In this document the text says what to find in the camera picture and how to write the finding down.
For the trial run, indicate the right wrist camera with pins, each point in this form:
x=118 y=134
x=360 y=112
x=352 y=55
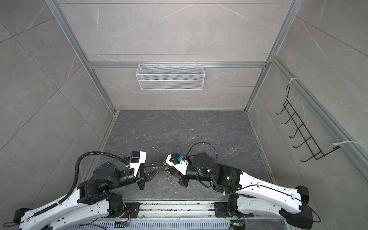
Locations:
x=178 y=162

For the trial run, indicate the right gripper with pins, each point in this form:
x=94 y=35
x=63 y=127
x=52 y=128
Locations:
x=182 y=178

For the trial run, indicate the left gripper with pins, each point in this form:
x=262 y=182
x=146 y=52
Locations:
x=143 y=171

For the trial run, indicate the black wire hook rack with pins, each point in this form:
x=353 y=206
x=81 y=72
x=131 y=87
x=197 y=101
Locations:
x=302 y=130

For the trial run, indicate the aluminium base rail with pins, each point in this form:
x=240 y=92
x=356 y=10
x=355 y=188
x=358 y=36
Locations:
x=174 y=209

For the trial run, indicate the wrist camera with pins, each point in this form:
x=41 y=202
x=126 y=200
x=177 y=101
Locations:
x=134 y=161
x=178 y=162

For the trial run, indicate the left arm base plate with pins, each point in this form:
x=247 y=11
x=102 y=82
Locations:
x=131 y=209

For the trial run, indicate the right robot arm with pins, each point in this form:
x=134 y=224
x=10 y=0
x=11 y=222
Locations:
x=247 y=194

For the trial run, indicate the white wire mesh basket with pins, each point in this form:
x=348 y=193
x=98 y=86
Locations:
x=154 y=77

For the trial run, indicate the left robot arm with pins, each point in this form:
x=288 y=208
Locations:
x=91 y=199

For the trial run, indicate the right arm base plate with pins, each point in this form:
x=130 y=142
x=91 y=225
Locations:
x=222 y=210

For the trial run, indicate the slotted cable duct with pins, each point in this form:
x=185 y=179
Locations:
x=196 y=224

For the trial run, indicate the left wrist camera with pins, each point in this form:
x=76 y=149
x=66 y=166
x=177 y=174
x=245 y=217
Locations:
x=134 y=161

